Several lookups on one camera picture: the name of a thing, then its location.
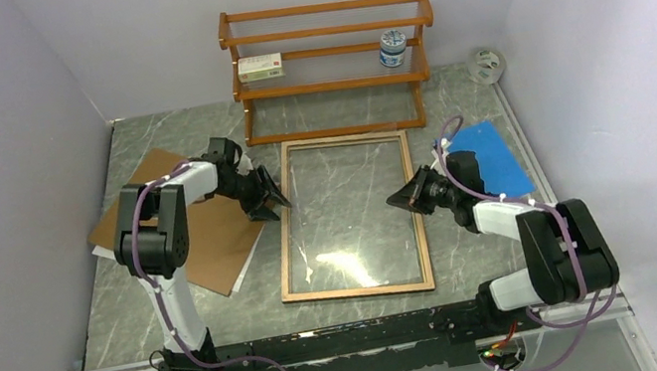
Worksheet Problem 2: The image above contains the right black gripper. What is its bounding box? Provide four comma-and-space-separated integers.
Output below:
382, 159, 462, 222

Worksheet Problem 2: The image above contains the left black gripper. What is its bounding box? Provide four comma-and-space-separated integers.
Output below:
211, 163, 293, 232

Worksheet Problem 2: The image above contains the picture frame black and gold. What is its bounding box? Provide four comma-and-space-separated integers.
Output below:
255, 120, 437, 316

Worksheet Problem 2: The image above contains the white photo paper sheet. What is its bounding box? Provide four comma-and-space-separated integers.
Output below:
91, 234, 261, 293

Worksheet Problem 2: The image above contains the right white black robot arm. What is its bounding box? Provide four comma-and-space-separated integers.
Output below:
387, 151, 620, 334

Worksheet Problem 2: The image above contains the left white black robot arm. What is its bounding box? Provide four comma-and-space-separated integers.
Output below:
113, 137, 290, 371

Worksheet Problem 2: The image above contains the blue clipboard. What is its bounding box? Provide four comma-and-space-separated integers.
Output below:
447, 120, 536, 198

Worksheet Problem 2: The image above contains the white red small box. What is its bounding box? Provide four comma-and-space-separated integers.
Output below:
237, 53, 284, 84

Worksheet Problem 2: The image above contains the orange wooden shelf rack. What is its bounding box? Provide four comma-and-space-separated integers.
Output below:
217, 0, 434, 146

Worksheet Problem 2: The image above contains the clear tape roll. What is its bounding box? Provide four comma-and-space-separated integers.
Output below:
466, 48, 507, 86

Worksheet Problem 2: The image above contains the blue white ceramic jar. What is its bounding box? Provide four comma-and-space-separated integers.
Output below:
379, 29, 408, 68

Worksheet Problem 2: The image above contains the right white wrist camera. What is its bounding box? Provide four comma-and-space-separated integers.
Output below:
431, 137, 450, 175

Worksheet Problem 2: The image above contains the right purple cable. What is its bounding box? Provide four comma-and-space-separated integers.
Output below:
427, 93, 632, 371

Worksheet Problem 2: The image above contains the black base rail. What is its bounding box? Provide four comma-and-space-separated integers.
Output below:
154, 294, 539, 371

